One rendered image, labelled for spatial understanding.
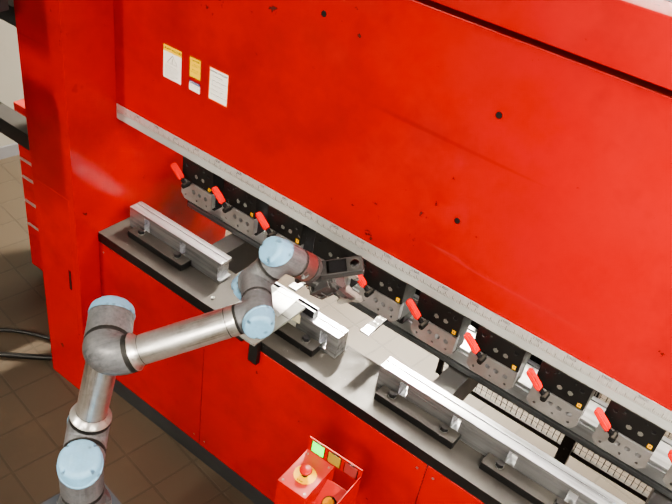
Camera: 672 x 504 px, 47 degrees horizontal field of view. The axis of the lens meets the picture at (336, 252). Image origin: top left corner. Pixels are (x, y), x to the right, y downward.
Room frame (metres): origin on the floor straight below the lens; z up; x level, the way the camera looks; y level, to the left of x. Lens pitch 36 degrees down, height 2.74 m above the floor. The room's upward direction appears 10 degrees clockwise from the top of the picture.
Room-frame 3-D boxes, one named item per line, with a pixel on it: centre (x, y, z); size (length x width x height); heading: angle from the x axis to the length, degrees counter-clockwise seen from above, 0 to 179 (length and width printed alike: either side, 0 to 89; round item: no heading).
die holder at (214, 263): (2.38, 0.61, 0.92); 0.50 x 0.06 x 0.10; 58
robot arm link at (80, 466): (1.28, 0.58, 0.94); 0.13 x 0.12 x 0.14; 13
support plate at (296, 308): (1.97, 0.22, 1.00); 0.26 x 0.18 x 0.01; 148
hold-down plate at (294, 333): (2.03, 0.13, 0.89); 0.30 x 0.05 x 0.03; 58
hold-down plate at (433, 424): (1.73, -0.35, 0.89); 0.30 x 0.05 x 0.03; 58
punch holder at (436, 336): (1.79, -0.35, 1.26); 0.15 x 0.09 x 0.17; 58
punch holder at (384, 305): (1.90, -0.18, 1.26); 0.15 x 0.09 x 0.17; 58
